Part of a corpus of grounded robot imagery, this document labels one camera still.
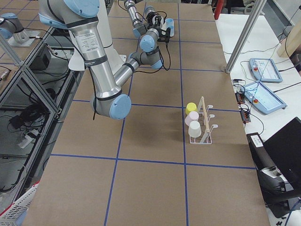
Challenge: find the yellow plastic cup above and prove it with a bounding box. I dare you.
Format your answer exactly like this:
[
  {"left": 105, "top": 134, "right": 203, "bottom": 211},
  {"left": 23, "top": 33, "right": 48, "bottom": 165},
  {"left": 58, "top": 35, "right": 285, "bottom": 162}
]
[{"left": 185, "top": 102, "right": 198, "bottom": 115}]

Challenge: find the blue plastic cup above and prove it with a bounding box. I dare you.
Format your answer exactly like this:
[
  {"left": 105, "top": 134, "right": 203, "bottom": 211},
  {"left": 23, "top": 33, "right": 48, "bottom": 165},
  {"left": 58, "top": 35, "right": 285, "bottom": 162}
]
[{"left": 166, "top": 18, "right": 174, "bottom": 37}]

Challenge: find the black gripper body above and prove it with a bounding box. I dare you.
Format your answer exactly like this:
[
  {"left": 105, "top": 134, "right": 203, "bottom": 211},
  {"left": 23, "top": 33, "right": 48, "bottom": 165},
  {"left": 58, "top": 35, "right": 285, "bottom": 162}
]
[
  {"left": 147, "top": 13, "right": 159, "bottom": 24},
  {"left": 154, "top": 16, "right": 165, "bottom": 29}
]

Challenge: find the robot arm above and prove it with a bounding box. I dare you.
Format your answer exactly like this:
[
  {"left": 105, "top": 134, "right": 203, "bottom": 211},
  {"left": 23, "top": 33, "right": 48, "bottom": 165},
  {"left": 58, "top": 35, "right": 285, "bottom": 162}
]
[
  {"left": 124, "top": 0, "right": 159, "bottom": 38},
  {"left": 39, "top": 0, "right": 170, "bottom": 120}
]

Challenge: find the pink plastic cup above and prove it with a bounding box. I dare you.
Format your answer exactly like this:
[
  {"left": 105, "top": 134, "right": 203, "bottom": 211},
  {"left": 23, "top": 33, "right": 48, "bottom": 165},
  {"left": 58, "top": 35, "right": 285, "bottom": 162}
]
[{"left": 184, "top": 111, "right": 199, "bottom": 126}]

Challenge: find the aluminium frame post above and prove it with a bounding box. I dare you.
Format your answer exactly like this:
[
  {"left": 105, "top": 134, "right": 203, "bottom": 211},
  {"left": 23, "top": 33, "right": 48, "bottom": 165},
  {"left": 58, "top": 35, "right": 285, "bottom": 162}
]
[{"left": 225, "top": 0, "right": 267, "bottom": 74}]

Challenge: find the black laptop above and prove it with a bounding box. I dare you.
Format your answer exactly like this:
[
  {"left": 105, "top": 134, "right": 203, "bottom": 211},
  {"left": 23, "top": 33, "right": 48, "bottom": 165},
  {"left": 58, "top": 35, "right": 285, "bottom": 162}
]
[{"left": 264, "top": 117, "right": 301, "bottom": 187}]

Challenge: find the pale green plastic cup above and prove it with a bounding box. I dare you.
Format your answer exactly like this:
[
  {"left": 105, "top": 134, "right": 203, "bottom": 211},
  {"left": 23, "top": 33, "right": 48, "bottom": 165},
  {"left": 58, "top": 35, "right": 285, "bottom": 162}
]
[{"left": 188, "top": 121, "right": 202, "bottom": 138}]

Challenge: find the near blue teach pendant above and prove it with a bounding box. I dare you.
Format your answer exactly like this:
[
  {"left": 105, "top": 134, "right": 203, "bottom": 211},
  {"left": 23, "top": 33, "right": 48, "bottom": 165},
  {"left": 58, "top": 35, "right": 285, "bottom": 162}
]
[{"left": 240, "top": 81, "right": 287, "bottom": 115}]

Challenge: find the blue teach pendant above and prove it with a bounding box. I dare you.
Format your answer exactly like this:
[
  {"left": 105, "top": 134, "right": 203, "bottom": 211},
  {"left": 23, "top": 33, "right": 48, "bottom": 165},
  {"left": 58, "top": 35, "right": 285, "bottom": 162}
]
[
  {"left": 240, "top": 81, "right": 287, "bottom": 115},
  {"left": 249, "top": 58, "right": 283, "bottom": 83}
]

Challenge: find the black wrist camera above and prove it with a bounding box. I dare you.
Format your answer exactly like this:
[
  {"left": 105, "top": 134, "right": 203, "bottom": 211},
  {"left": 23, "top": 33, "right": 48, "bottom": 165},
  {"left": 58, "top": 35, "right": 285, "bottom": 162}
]
[{"left": 158, "top": 27, "right": 171, "bottom": 43}]

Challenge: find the red cylinder object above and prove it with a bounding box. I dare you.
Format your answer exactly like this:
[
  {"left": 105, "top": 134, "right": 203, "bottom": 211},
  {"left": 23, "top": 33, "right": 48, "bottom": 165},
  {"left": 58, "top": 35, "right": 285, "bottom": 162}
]
[{"left": 214, "top": 0, "right": 224, "bottom": 20}]

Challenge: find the white wire cup rack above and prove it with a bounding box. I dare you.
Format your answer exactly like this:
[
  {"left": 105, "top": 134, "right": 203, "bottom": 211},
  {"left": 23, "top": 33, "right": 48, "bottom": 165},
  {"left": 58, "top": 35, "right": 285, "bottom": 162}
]
[{"left": 189, "top": 96, "right": 218, "bottom": 145}]

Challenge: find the far blue teach pendant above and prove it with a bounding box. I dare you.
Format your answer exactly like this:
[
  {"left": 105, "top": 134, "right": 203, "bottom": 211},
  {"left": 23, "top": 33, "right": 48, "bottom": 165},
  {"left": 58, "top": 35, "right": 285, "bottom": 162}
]
[{"left": 249, "top": 58, "right": 283, "bottom": 83}]

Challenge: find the white perforated basket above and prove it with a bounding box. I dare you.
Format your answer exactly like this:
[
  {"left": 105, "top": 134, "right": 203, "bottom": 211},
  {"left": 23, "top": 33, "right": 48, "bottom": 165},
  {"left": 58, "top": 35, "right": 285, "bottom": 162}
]
[{"left": 0, "top": 182, "right": 39, "bottom": 226}]

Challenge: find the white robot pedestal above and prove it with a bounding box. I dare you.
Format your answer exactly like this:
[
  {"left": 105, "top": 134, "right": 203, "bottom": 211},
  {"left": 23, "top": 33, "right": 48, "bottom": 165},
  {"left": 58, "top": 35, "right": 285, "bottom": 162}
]
[{"left": 68, "top": 0, "right": 127, "bottom": 74}]

